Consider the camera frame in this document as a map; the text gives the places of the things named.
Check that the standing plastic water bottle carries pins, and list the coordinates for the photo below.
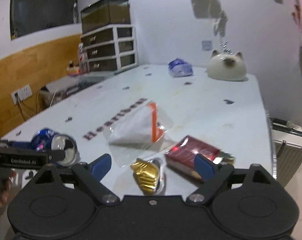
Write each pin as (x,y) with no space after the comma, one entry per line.
(83,59)

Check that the white ribbed suitcase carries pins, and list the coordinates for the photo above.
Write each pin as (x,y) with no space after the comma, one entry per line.
(287,138)

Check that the glass fish tank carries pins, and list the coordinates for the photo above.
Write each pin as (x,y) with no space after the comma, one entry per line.
(105,12)

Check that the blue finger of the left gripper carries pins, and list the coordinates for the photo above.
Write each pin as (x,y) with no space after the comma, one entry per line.
(19,144)

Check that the person's left hand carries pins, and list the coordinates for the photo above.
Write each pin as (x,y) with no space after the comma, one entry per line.
(3,192)

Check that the blue tissue pack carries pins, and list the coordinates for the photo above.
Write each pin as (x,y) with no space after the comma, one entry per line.
(180,68)

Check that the white drawer organizer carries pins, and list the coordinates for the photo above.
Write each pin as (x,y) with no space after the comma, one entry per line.
(111,49)

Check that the white wall power socket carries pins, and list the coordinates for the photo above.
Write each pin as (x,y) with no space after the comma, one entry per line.
(21,94)

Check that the clear bag with orange trim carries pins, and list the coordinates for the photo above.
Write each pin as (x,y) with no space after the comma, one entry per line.
(138,134)

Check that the white cat-shaped ceramic ornament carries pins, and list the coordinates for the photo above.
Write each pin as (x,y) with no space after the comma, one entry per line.
(226,66)

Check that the crushed blue pepsi can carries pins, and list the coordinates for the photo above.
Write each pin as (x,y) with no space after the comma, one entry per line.
(48,139)

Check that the white box on side shelf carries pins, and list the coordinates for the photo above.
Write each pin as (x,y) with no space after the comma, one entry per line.
(60,86)

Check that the gold foil wrapper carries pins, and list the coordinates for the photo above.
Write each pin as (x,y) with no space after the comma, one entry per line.
(149,175)

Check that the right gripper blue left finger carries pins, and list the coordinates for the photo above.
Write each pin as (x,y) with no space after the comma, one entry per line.
(100,167)

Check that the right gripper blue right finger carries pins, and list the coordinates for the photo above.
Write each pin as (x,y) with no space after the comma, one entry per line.
(204,167)

